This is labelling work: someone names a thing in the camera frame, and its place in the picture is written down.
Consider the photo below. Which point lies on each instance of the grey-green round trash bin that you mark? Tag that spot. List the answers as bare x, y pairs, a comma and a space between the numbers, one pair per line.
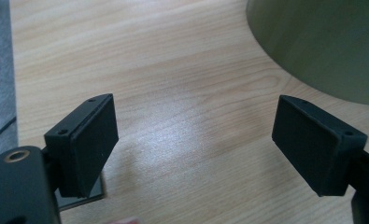
322, 43

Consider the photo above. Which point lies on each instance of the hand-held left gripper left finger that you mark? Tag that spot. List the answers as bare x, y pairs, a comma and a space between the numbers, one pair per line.
85, 146

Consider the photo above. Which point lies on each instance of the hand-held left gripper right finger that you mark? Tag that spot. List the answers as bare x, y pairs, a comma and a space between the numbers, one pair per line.
309, 146

